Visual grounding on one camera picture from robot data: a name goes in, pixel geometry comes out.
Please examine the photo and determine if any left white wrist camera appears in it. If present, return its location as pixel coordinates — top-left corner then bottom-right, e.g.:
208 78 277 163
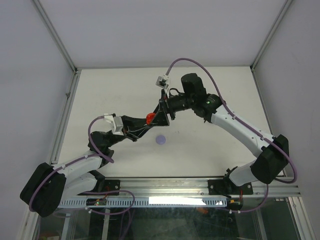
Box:
98 114 124 136

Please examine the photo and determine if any aluminium mounting rail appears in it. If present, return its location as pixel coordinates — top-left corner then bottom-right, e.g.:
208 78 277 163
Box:
31 176 301 198

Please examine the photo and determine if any purple cable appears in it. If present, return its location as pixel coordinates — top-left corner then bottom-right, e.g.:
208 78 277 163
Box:
165 58 299 215
28 115 137 240

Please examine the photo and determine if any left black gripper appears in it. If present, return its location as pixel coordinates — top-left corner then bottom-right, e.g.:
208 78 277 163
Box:
105 116 151 149

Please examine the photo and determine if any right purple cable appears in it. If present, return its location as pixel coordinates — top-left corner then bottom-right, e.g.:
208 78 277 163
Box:
165 58 299 215

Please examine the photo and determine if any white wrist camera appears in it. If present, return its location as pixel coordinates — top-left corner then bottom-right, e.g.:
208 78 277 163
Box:
155 74 171 90
98 114 124 136

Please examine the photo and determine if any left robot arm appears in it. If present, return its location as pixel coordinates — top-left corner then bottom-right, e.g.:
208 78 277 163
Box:
19 112 159 218

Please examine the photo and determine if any left aluminium frame post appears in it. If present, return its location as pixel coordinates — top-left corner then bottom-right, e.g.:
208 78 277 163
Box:
31 0 78 74

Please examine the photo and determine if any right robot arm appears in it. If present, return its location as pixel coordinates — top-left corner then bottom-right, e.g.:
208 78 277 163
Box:
155 73 289 194

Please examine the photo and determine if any slotted cable duct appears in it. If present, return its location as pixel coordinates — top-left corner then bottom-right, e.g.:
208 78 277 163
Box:
58 196 227 209

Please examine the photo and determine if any aluminium frame post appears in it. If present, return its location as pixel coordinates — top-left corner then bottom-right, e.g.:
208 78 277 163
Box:
250 0 295 73
31 0 78 74

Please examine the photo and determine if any purple charging case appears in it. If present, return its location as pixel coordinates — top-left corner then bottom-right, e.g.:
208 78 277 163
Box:
155 135 166 145

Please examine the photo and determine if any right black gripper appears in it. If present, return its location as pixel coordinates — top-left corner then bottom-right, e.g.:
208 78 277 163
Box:
149 89 195 128

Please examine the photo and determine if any right aluminium frame post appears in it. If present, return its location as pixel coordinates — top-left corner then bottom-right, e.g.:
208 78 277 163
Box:
250 0 295 73

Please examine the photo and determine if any red charging case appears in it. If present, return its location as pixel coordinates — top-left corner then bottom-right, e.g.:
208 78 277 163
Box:
145 112 156 125

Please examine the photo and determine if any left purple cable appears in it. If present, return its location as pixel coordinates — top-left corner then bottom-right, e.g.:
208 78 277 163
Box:
28 115 137 240

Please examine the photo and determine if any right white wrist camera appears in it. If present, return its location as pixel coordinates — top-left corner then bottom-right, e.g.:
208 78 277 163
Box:
155 74 171 90

